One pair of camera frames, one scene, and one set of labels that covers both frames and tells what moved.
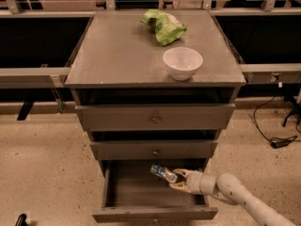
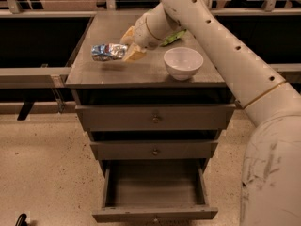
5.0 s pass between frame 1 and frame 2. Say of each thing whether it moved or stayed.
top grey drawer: stayed
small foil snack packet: moved
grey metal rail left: stayed
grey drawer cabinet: stayed
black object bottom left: stayed
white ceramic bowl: stayed
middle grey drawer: stayed
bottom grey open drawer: stayed
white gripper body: moved
